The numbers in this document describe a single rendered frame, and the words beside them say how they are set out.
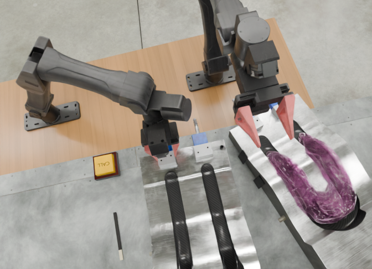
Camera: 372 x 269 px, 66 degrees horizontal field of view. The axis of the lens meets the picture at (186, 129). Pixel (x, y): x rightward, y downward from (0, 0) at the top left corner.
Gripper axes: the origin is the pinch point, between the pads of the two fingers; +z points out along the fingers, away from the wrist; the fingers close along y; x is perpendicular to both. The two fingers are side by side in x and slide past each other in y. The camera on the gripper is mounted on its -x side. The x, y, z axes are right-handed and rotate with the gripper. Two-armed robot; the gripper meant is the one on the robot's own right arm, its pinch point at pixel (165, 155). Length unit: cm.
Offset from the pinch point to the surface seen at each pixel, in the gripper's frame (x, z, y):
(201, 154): -2.4, 0.4, 10.1
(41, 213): -0.2, 12.4, -43.1
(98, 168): 6.0, 4.6, -22.5
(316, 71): 100, 48, 103
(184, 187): -7.6, 6.8, 3.2
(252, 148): 0.9, 5.7, 26.2
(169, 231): -17.0, 11.8, -3.2
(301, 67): 104, 45, 94
